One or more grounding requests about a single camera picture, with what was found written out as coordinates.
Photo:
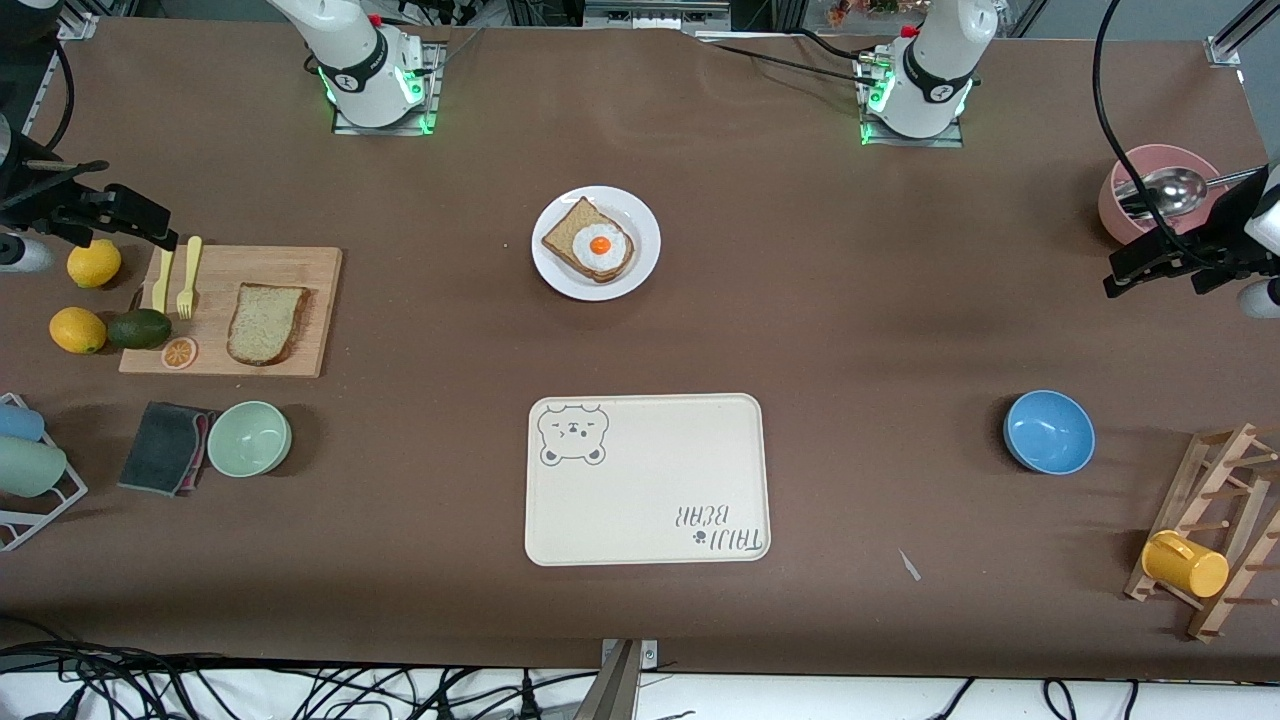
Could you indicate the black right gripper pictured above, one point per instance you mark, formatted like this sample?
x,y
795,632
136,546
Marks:
x,y
40,205

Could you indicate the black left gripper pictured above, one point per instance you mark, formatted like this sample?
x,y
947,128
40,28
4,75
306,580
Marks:
x,y
1216,238

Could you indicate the light speckled bread slice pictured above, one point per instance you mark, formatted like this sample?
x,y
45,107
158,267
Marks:
x,y
265,325

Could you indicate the toast with fried egg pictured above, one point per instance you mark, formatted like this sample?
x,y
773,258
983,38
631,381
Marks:
x,y
565,235

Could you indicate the fried egg toy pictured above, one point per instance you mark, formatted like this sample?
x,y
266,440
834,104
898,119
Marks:
x,y
600,245

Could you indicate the white round plate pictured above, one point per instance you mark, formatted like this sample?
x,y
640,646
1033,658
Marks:
x,y
647,230

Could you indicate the yellow lemon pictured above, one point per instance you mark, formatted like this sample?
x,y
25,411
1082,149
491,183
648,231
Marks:
x,y
77,331
93,264

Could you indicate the metal spoon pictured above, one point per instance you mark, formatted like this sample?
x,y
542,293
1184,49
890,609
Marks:
x,y
1175,190

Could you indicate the yellow plastic knife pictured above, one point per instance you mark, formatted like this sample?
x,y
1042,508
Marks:
x,y
161,285

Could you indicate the yellow plastic fork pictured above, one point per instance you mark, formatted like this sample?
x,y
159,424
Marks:
x,y
188,280

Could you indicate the pink bowl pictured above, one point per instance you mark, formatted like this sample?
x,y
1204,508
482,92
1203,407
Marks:
x,y
1160,157

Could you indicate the dark green avocado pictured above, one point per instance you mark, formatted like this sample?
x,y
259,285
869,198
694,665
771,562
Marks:
x,y
140,329

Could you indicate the orange slice toy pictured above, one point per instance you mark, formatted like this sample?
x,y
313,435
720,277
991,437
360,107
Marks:
x,y
180,353

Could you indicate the blue bowl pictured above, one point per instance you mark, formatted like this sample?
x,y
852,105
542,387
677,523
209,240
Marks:
x,y
1050,432

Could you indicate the wooden peg mug rack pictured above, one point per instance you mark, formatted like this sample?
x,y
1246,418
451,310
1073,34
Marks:
x,y
1215,480

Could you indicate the wooden cutting board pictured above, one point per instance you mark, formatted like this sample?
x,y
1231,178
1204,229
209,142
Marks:
x,y
320,300

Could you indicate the light blue cup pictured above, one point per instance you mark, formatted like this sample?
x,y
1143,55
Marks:
x,y
20,422

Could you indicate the dark grey folded cloth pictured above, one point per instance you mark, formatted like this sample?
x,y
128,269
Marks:
x,y
160,445

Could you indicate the mint green bowl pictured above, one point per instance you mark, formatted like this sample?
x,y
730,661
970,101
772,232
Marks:
x,y
250,438

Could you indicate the pale green cup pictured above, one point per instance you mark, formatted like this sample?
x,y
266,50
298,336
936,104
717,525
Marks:
x,y
30,467

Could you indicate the yellow plastic mug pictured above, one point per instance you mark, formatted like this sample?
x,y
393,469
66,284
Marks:
x,y
1185,565

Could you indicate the grey tape scrap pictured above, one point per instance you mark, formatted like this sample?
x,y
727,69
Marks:
x,y
909,566

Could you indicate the cream bear print tray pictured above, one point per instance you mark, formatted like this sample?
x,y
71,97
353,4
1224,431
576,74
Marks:
x,y
650,470

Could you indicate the black equipment box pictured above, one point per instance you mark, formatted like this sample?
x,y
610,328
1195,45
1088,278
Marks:
x,y
650,12

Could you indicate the aluminium table side rail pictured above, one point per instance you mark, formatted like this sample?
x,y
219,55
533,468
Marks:
x,y
40,90

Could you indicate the small metal corner bracket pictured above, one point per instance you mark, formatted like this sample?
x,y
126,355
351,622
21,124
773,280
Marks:
x,y
78,25

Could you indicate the aluminium frame corner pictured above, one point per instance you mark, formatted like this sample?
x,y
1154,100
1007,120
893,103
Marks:
x,y
1225,48

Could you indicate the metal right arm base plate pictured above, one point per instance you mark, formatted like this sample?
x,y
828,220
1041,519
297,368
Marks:
x,y
380,130

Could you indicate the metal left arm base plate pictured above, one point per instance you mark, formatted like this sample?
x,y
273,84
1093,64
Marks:
x,y
910,142

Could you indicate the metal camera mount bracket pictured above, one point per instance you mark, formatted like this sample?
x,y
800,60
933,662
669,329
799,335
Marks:
x,y
620,690

